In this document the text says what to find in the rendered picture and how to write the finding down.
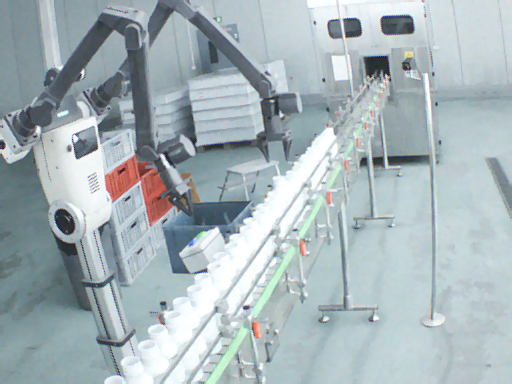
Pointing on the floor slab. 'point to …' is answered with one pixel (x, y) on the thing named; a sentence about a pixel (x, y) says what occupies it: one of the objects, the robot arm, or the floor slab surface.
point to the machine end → (405, 14)
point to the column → (49, 33)
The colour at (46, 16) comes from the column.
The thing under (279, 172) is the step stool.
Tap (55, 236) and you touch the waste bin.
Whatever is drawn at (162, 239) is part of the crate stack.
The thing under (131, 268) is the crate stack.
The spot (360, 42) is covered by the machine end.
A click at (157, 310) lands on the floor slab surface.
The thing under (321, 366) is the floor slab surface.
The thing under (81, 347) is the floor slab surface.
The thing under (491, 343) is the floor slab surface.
